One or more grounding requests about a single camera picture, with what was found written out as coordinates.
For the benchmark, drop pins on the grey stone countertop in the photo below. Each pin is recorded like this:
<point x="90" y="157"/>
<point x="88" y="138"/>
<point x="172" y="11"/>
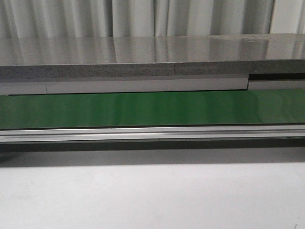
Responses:
<point x="45" y="59"/>

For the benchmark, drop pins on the green conveyor belt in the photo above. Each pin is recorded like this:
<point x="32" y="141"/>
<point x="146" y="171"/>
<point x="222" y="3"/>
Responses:
<point x="285" y="106"/>

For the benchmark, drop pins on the white pleated curtain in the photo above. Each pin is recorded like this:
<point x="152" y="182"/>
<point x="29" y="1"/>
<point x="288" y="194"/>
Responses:
<point x="147" y="18"/>

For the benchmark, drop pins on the aluminium conveyor frame rail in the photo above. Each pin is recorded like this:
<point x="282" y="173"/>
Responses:
<point x="152" y="133"/>

